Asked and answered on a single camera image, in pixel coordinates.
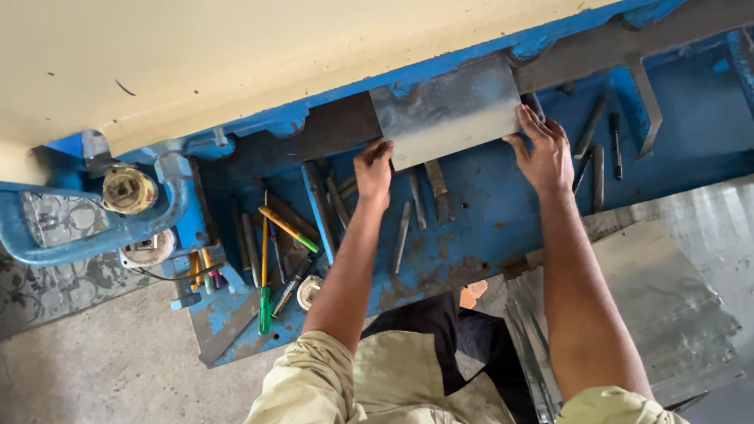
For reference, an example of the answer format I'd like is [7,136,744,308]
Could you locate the cream machine cover panel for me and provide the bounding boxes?
[0,0,625,186]

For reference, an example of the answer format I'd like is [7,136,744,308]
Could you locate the person's foot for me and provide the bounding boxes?
[459,280,489,311]

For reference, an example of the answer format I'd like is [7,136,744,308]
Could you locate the person's beige shirt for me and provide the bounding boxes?
[244,330,690,424]

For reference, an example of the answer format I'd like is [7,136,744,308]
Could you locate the white tape roll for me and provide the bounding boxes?
[296,274,324,312]

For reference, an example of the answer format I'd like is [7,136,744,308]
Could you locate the white round electrical plug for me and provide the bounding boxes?
[119,228,177,269]

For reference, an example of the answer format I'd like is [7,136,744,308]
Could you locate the grey metal rod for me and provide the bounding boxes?
[242,213,262,288]

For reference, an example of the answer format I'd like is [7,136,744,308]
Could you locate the thin dark metal rod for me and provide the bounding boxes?
[572,152,593,196]

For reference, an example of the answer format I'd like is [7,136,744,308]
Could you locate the flat metal chisel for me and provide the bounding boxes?
[424,159,456,224]

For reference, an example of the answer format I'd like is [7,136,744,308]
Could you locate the black and silver pen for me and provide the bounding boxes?
[271,253,316,319]

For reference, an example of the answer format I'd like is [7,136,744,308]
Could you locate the person's right hand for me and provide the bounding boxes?
[502,104,576,196]

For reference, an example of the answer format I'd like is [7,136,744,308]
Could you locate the stack of shiny metal sheets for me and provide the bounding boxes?
[503,221,746,424]

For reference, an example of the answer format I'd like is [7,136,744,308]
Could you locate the person's dark trousers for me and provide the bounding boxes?
[361,291,540,424]

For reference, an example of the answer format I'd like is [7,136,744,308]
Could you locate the person's left hand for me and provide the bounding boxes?
[353,139,394,213]

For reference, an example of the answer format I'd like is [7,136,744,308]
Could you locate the green handled screwdriver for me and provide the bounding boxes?
[258,191,272,336]

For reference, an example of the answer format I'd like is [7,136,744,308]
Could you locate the grey metal sheet piece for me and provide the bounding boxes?
[369,56,524,172]

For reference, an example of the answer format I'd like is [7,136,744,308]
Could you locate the black cable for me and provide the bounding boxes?
[132,262,225,283]

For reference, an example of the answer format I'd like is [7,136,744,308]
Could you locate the bunch of coloured markers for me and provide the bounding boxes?
[188,247,228,293]

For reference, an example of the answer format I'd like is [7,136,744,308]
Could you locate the yellow marker with green cap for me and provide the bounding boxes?
[258,205,320,254]

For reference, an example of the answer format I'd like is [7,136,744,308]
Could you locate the blue metal shearing machine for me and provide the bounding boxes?
[0,0,754,369]

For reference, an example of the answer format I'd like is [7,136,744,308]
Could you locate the patterned grey sheet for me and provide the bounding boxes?
[0,191,178,341]

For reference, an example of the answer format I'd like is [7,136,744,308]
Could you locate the short grey metal bar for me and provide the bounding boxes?
[408,168,428,231]
[325,175,352,230]
[393,201,412,275]

